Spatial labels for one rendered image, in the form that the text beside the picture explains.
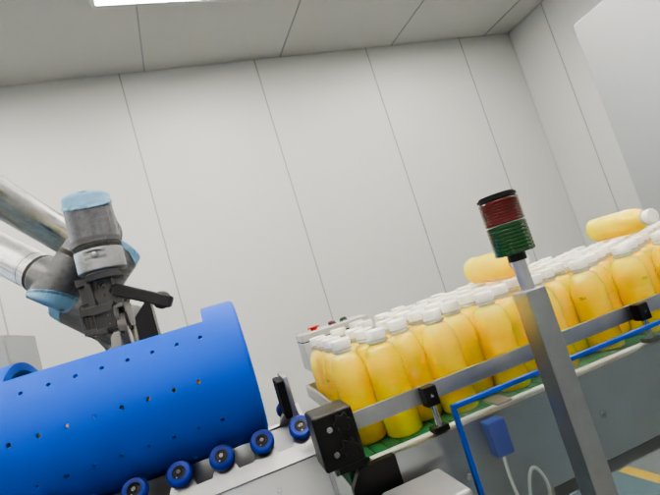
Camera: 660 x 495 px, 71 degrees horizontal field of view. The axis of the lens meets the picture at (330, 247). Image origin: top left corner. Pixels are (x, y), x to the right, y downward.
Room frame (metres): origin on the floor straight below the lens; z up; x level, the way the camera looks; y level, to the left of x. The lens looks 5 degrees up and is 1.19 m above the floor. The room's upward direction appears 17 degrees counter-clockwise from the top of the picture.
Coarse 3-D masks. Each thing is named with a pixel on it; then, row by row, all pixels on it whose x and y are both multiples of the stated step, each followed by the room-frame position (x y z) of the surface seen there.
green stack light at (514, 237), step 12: (492, 228) 0.73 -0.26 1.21; (504, 228) 0.72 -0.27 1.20; (516, 228) 0.71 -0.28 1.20; (528, 228) 0.73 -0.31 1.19; (492, 240) 0.74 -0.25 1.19; (504, 240) 0.72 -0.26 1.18; (516, 240) 0.71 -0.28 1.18; (528, 240) 0.72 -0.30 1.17; (504, 252) 0.72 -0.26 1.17; (516, 252) 0.72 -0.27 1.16
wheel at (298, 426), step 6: (300, 414) 0.90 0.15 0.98; (294, 420) 0.89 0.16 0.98; (300, 420) 0.89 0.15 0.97; (294, 426) 0.88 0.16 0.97; (300, 426) 0.88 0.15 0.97; (306, 426) 0.88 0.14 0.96; (294, 432) 0.88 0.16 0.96; (300, 432) 0.88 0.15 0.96; (306, 432) 0.88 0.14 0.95; (300, 438) 0.88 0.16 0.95
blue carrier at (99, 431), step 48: (192, 336) 0.85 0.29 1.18; (240, 336) 0.85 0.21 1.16; (0, 384) 0.78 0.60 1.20; (48, 384) 0.78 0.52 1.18; (96, 384) 0.78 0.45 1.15; (144, 384) 0.79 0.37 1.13; (192, 384) 0.81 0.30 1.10; (240, 384) 0.83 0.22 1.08; (0, 432) 0.73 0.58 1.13; (48, 432) 0.75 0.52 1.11; (96, 432) 0.77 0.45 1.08; (144, 432) 0.79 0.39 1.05; (192, 432) 0.82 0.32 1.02; (240, 432) 0.86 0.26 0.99; (0, 480) 0.73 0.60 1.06; (48, 480) 0.75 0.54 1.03; (96, 480) 0.79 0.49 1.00
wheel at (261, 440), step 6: (258, 432) 0.87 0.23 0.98; (264, 432) 0.87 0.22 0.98; (270, 432) 0.88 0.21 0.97; (252, 438) 0.87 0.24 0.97; (258, 438) 0.87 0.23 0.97; (264, 438) 0.87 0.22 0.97; (270, 438) 0.87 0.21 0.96; (252, 444) 0.86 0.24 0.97; (258, 444) 0.86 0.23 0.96; (264, 444) 0.86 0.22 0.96; (270, 444) 0.86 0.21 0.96; (252, 450) 0.86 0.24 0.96; (258, 450) 0.85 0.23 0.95; (264, 450) 0.85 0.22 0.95; (270, 450) 0.86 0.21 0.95
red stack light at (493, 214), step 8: (496, 200) 0.72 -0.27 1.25; (504, 200) 0.71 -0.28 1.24; (512, 200) 0.72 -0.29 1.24; (480, 208) 0.74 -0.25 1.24; (488, 208) 0.73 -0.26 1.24; (496, 208) 0.72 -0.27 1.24; (504, 208) 0.71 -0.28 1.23; (512, 208) 0.71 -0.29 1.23; (520, 208) 0.72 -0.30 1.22; (488, 216) 0.73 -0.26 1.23; (496, 216) 0.72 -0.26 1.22; (504, 216) 0.72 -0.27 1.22; (512, 216) 0.71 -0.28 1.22; (520, 216) 0.72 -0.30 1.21; (488, 224) 0.73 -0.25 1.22; (496, 224) 0.72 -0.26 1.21
